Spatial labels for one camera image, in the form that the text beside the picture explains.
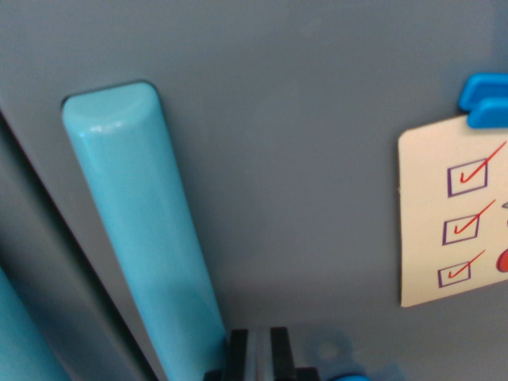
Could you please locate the grey door with shopping list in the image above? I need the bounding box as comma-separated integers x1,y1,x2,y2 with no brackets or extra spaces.
0,0,508,381

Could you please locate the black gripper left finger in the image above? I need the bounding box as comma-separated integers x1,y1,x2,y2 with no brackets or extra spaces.
225,329,249,381

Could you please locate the cream shopping list card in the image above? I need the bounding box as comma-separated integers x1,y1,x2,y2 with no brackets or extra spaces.
398,114,508,309

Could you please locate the teal handle of list door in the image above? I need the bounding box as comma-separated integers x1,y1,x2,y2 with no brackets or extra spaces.
61,81,229,381

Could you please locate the teal handle of display door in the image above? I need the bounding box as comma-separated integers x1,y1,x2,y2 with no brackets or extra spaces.
0,267,71,381

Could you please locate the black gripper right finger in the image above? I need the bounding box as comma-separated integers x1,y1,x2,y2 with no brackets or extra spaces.
270,327,298,381

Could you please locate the blue clip magnet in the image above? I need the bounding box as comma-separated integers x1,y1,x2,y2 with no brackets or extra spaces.
458,73,508,130

